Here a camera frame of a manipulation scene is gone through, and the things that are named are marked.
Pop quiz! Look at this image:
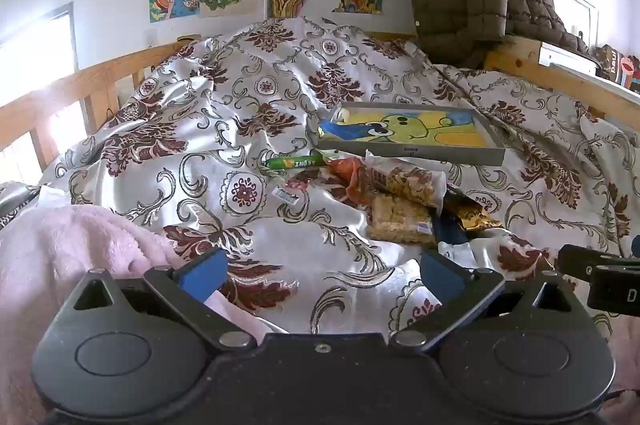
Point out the floral satin bedspread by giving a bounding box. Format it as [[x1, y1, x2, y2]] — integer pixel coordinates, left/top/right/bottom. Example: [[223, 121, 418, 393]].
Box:
[[0, 16, 640, 341]]

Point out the gold snack packet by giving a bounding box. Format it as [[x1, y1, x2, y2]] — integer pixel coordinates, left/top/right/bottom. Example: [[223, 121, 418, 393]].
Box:
[[442, 187, 504, 234]]

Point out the clear patterned cracker packet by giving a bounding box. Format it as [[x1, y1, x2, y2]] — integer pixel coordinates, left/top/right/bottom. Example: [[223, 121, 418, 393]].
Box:
[[362, 149, 447, 216]]

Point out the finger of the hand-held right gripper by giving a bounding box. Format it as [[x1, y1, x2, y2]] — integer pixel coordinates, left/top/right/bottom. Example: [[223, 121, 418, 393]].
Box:
[[556, 244, 640, 280]]

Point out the rice cracker packet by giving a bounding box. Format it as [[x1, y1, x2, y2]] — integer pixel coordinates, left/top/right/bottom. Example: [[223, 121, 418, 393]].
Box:
[[366, 193, 437, 249]]

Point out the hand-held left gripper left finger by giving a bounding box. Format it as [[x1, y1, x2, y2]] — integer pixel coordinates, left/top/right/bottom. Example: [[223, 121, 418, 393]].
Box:
[[72, 247, 257, 352]]

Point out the window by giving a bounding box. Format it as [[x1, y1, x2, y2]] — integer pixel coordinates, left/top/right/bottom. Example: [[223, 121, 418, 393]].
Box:
[[0, 1, 83, 168]]

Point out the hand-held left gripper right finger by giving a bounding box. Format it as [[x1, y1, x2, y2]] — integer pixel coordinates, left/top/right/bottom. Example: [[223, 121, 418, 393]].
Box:
[[390, 249, 576, 351]]

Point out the grey tray with cartoon painting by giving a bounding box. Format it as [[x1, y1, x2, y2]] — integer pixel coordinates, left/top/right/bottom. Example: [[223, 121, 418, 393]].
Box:
[[315, 101, 507, 167]]

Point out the green sausage stick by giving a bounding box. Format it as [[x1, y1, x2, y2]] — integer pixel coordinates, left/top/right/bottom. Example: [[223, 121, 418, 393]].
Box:
[[263, 152, 327, 171]]

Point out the printed cartoon bag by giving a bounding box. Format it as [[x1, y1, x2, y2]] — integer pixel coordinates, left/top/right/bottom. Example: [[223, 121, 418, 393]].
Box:
[[592, 44, 640, 94]]

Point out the white shelf board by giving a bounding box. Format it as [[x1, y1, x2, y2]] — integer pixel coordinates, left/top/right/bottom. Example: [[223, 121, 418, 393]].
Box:
[[537, 41, 640, 106]]

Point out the dark blue snack packet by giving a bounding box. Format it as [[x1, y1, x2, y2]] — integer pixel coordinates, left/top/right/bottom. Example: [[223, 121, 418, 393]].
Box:
[[432, 210, 477, 252]]

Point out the pink fleece blanket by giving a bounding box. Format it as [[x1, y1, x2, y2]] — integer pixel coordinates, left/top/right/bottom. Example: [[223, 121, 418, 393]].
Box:
[[0, 204, 277, 425]]

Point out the wooden bed frame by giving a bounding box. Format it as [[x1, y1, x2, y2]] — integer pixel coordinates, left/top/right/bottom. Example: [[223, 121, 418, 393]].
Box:
[[0, 34, 640, 186]]

